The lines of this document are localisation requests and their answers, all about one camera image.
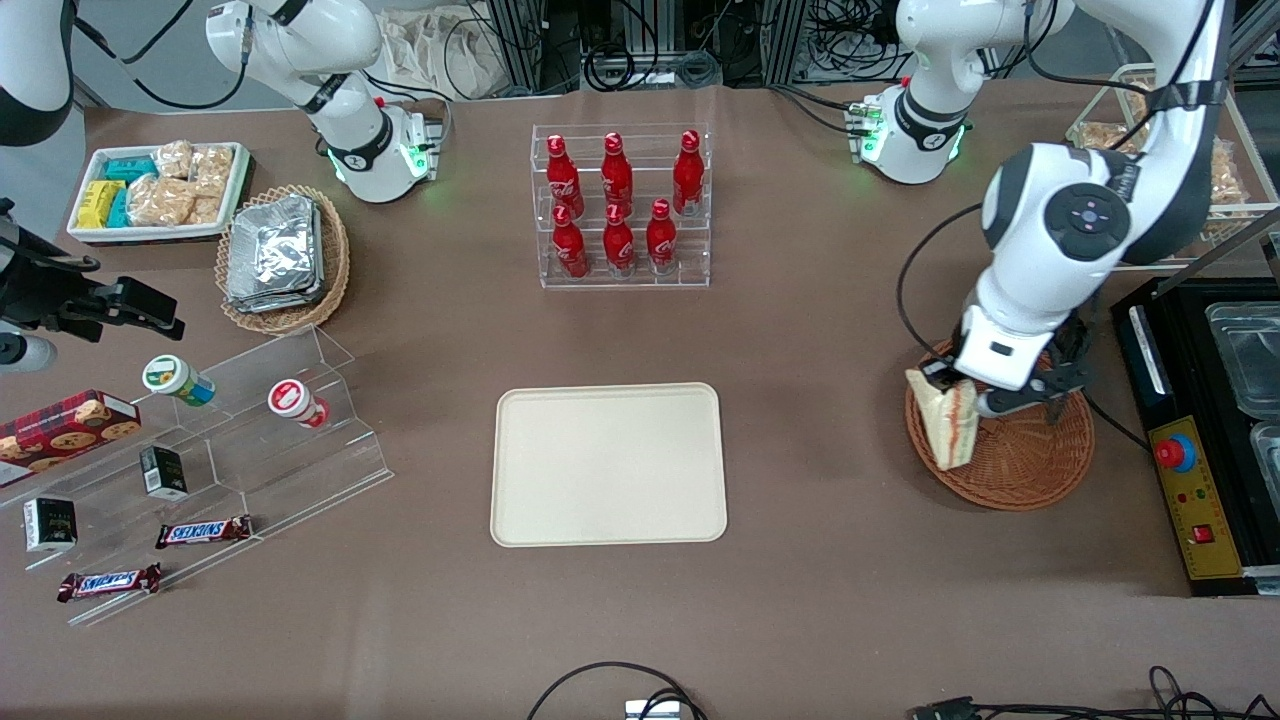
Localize black looped cable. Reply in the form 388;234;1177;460
526;661;707;720

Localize red tartan cookie box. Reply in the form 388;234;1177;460
0;389;143;489

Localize black knotted power cable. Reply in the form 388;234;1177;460
1084;392;1152;452

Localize clear rectangular pan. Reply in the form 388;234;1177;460
1249;421;1280;492
1204;301;1280;420

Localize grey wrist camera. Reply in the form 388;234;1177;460
974;382;1064;420
0;333;58;375

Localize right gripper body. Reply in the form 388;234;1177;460
0;198;101;336

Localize black appliance with yellow panel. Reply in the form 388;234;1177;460
1111;274;1280;599

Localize red emergency stop button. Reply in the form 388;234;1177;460
1154;434;1199;475

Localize red lid snack cup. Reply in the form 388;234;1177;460
266;378;332;431

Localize bagged fried pastry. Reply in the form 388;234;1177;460
1213;158;1249;210
1077;121;1146;153

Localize black cable with connector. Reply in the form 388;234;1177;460
907;664;1280;720

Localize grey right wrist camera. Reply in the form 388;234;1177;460
0;333;58;375

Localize silver foil packet stack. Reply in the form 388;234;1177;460
224;194;327;315

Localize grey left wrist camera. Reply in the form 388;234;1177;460
974;382;1064;420

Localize brown snickers bar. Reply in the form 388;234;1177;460
154;514;255;551
56;562;164;604

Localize green lid snack cup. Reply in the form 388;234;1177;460
140;353;218;409

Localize white plastic snack tray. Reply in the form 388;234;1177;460
66;141;252;247

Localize red cola bottle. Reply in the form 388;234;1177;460
645;198;679;274
545;134;586;220
551;204;592;280
600;131;636;217
602;202;637;276
671;129;706;218

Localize oval light wicker basket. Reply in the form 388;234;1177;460
214;184;352;336

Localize cream rectangular serving tray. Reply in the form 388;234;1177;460
489;381;730;549

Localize grey metal bar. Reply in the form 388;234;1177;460
1179;204;1280;273

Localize small black box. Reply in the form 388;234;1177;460
138;444;190;502
22;496;80;555

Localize clear acrylic stepped shelf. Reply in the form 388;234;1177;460
0;324;395;629

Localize white wire rack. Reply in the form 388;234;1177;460
1064;60;1280;273

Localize triangular white bread sandwich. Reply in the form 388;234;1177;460
905;367;982;473

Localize clear acrylic bottle rack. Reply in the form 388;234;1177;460
530;122;714;292

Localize yellow snack package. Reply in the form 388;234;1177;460
76;179;127;230

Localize beige cloth bag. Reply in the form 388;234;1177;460
378;8;513;102

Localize round brown wicker basket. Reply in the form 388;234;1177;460
904;338;1097;513

